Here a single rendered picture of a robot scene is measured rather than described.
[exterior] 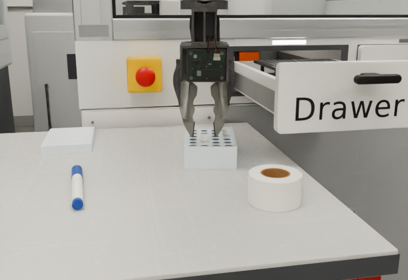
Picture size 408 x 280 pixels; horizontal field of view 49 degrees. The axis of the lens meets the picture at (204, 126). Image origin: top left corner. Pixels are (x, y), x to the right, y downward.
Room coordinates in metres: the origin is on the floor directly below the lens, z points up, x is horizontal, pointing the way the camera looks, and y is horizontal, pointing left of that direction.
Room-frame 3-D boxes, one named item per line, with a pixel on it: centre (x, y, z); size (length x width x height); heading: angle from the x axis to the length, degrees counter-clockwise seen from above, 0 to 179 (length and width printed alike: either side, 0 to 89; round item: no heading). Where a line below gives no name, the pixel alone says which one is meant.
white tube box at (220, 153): (0.74, -0.01, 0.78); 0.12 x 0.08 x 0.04; 0
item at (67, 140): (0.82, 0.25, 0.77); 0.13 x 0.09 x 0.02; 11
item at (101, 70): (1.51, -0.14, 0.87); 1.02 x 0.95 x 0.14; 101
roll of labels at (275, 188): (0.55, -0.09, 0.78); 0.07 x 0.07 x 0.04
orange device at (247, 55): (1.41, -0.11, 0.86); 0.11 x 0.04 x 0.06; 101
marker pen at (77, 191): (0.59, 0.18, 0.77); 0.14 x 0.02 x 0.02; 16
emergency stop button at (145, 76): (0.92, 0.12, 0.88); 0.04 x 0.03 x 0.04; 101
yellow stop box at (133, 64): (0.95, 0.13, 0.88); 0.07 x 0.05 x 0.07; 101
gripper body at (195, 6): (0.69, 0.00, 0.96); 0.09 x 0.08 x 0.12; 0
